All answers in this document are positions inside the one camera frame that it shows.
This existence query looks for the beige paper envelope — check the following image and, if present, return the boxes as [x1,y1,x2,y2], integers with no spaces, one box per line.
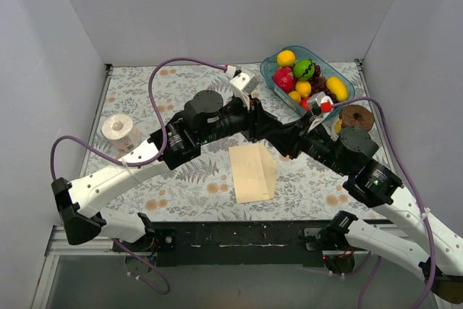
[229,143,278,203]

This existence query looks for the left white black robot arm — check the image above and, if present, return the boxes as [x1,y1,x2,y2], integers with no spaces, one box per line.
[51,90,284,251]

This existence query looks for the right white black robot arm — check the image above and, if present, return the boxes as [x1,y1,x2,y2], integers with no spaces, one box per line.
[266,116,462,304]

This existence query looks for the white labelled jar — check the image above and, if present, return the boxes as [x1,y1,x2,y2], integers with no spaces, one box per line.
[331,119,343,137]

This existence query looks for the red apple toy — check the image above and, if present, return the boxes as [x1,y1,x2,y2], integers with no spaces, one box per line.
[300,97,310,111]

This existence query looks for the small orange lemon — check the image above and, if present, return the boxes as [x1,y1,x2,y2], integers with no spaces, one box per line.
[288,90,302,104]

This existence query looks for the small yellow lemon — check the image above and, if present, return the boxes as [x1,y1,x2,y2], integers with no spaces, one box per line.
[295,81,312,99]

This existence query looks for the red strawberry toy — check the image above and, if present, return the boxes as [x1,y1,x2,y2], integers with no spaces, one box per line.
[272,67,296,93]

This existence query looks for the dark purple grapes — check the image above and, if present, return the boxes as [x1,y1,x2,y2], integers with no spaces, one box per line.
[308,65,339,103]

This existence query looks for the yellow mango toy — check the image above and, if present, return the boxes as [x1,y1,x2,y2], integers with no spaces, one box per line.
[326,76,349,102]

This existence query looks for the teal plastic fruit basket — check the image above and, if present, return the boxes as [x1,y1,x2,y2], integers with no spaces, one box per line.
[260,46,355,116]

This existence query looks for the green watermelon toy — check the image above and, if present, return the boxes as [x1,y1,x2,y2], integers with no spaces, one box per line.
[293,59,315,81]

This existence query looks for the yellow orange fruit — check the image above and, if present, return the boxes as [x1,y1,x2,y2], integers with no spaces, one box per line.
[276,50,296,67]

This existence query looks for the white toilet paper roll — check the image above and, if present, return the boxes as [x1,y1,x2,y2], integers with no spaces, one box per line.
[101,114,140,153]

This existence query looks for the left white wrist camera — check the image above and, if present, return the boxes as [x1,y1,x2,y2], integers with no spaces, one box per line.
[229,69,260,104]

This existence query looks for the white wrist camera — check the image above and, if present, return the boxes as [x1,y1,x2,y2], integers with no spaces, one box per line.
[229,69,260,104]
[307,92,334,132]

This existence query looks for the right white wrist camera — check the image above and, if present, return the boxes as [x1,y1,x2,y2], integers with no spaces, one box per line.
[307,92,334,132]

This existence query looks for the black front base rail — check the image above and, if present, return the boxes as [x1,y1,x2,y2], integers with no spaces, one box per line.
[123,220,352,267]

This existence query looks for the aluminium frame profile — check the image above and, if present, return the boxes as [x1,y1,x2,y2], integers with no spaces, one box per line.
[30,225,120,309]

